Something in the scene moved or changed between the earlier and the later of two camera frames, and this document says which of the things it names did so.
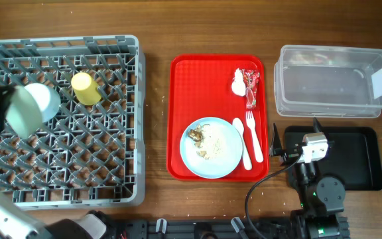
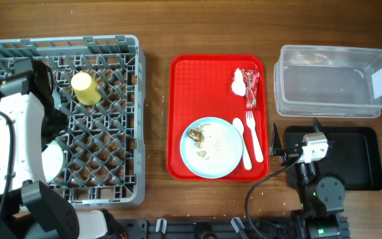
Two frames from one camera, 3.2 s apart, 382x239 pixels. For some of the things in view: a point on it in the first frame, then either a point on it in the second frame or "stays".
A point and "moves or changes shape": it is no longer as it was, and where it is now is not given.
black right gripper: [288, 155] stays
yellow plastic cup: [85, 88] stays
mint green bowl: [24, 115] moves or changes shape
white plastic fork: [258, 156] stays
